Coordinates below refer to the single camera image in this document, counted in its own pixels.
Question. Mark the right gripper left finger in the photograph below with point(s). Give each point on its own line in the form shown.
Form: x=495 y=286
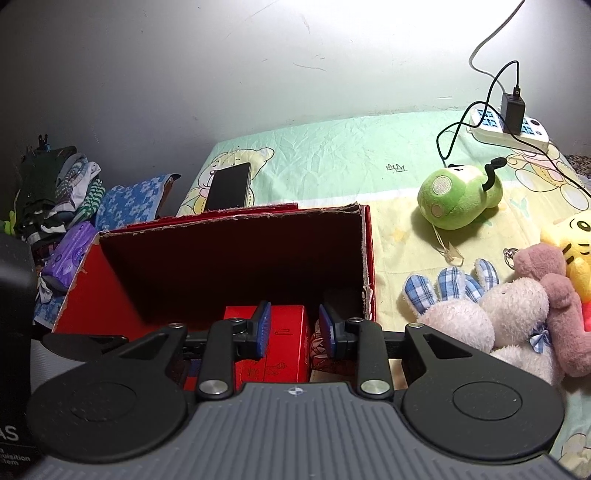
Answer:
x=228 y=341

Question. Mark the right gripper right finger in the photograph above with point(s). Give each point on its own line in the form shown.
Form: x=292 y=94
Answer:
x=360 y=342

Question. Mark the red envelope packet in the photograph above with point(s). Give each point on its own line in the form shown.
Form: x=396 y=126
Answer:
x=287 y=357

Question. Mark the red patterned small object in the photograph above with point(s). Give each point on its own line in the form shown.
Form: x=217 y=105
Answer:
x=319 y=357

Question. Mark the red cardboard box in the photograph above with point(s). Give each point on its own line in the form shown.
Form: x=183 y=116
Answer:
x=195 y=270

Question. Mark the pink rabbit plush toy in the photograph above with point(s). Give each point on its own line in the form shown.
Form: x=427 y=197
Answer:
x=505 y=320

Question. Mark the black smartphone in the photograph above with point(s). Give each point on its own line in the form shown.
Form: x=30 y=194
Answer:
x=229 y=188

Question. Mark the blue checkered towel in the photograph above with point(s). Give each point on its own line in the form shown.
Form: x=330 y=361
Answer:
x=107 y=210

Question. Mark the purple tissue pack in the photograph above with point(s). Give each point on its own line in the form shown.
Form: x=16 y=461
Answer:
x=64 y=262

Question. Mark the green caterpillar plush toy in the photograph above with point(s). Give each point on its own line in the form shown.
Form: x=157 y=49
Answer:
x=451 y=198

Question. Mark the mauve pink plush toy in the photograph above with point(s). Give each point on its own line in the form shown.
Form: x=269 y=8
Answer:
x=570 y=339

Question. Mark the pile of folded clothes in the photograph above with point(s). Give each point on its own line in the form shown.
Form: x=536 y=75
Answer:
x=59 y=188

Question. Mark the yellow tiger plush toy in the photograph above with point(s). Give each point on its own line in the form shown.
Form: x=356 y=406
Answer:
x=573 y=236

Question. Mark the black charger adapter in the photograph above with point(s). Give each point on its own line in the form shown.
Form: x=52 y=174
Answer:
x=512 y=111

